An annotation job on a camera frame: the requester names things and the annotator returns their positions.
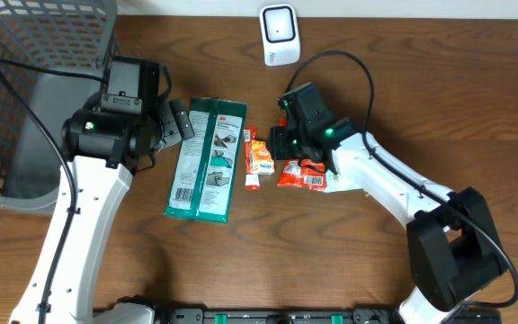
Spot red snack bag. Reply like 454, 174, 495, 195
277, 159, 327, 192

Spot orange tissue pack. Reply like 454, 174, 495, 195
249, 139, 275, 176

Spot mint wet wipes pack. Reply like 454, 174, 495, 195
324, 171, 361, 194

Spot red chocolate bar wrapper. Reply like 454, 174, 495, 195
244, 127, 260, 191

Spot green white 3M package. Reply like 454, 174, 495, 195
164, 98, 247, 223

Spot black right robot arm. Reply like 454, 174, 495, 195
267, 83, 509, 323

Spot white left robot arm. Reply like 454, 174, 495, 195
9, 56, 194, 323

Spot white barcode scanner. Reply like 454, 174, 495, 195
259, 4, 301, 67

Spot grey plastic mesh basket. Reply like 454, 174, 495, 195
0, 0, 118, 214

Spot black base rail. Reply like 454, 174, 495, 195
93, 295, 403, 324

